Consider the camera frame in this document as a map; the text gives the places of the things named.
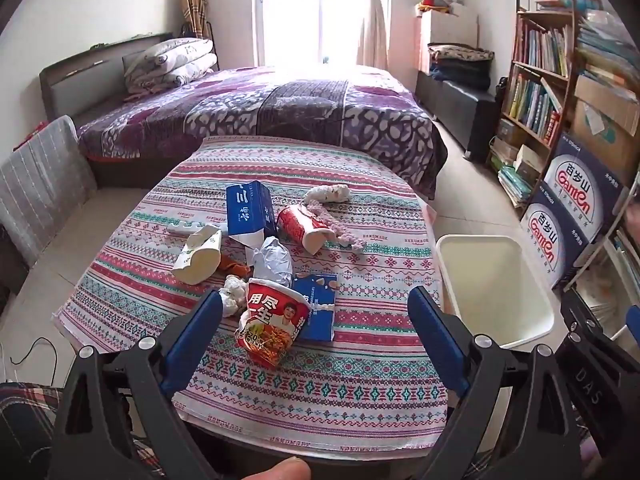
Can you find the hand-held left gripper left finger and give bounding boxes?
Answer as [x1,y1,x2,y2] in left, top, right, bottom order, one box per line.
[50,290,224,480]

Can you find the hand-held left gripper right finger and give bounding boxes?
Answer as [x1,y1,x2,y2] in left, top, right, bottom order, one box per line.
[407,285,596,480]

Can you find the white tissue ball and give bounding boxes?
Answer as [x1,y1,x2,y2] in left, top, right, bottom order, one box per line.
[220,274,250,318]

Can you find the red instant noodle cup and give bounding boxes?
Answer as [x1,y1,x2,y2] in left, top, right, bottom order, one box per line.
[235,278,312,371]

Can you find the white plastic bin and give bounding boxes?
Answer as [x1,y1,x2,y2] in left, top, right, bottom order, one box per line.
[435,234,557,351]

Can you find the crushed white paper cup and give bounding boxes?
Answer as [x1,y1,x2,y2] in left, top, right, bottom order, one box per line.
[171,225,223,283]

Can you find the orange peel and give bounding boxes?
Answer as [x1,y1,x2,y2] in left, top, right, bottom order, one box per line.
[219,252,251,278]

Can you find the small blue milk carton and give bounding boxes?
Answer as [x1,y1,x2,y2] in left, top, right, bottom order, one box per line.
[291,273,339,342]

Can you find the person's left hand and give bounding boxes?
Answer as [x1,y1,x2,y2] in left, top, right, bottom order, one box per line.
[247,457,312,480]

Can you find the patterned striped tablecloth table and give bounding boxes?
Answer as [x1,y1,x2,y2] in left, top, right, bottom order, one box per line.
[52,135,449,450]

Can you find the blue water carton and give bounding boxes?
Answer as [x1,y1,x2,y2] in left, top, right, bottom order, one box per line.
[542,132,637,248]
[520,200,602,290]

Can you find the large blue tissue box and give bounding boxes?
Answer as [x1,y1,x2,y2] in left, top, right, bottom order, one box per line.
[225,180,275,251]

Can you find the white metal rack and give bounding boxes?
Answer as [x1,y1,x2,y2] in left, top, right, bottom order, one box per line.
[597,170,640,322]

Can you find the red paper cup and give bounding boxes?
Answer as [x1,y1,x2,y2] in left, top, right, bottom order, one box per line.
[276,204,335,255]

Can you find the pink knitted cloth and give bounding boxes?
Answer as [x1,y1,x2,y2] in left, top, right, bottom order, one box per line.
[300,199,368,251]

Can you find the pile of books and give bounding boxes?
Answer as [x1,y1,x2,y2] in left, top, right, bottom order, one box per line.
[492,152,537,207]

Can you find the crumpled white paper wad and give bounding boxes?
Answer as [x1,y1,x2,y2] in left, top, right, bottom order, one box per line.
[305,184,351,205]

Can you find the person's plaid pants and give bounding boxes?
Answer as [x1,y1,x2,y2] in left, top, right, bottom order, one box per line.
[0,382,67,480]

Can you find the small white box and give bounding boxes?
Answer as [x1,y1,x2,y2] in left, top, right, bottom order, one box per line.
[514,144,549,177]

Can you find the grey striped chair cover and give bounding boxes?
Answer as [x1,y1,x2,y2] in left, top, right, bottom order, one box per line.
[0,115,99,267]

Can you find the brown cardboard box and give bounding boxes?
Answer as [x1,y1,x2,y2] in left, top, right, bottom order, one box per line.
[570,75,640,187]

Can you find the black bench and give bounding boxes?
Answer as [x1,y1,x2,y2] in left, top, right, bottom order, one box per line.
[415,70,502,161]

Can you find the row of thick books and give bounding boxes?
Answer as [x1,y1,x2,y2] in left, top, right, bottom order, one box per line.
[501,75,564,144]

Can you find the bed with purple blanket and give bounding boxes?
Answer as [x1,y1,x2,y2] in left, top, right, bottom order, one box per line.
[75,64,449,202]

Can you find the stack of folded blankets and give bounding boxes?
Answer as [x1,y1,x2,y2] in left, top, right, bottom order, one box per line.
[427,42,496,92]

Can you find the wooden bookshelf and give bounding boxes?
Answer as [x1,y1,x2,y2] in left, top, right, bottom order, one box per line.
[486,0,592,207]

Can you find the row of thin books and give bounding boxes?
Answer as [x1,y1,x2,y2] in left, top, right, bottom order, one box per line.
[515,17,572,78]

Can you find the white cabinet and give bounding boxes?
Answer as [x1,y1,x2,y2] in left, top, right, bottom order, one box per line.
[416,4,482,75]

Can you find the stack of papers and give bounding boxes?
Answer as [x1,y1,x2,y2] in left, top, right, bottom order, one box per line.
[574,0,640,96]

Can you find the beige curtain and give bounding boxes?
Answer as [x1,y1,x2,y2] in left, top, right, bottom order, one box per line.
[356,0,392,68]

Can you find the plaid scarf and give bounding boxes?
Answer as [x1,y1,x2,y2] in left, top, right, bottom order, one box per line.
[181,0,210,41]

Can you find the bright window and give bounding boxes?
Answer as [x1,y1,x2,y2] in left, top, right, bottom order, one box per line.
[252,0,372,67]

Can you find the black cable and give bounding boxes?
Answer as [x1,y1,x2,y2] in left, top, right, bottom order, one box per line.
[9,337,59,387]

